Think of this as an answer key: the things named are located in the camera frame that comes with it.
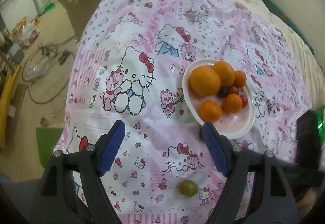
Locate small mandarin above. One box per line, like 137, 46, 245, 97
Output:
222, 94, 242, 114
198, 100, 223, 123
234, 70, 247, 88

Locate large orange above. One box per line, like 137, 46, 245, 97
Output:
189, 65, 221, 97

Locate green floor mat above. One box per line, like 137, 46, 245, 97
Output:
36, 127, 63, 169

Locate green grape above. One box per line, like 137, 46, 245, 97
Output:
178, 179, 198, 197

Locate pink white ceramic bowl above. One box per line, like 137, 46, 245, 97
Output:
182, 59, 256, 139

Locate red cherry tomato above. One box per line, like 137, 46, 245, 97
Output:
227, 86, 240, 95
240, 95, 248, 108

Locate dark grape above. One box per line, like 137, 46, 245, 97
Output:
217, 87, 228, 98

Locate medium orange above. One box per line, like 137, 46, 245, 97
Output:
212, 61, 235, 87

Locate pink hello kitty bedsheet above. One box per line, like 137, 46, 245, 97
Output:
57, 0, 311, 223

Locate cables on floor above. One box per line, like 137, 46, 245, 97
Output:
21, 34, 77, 105

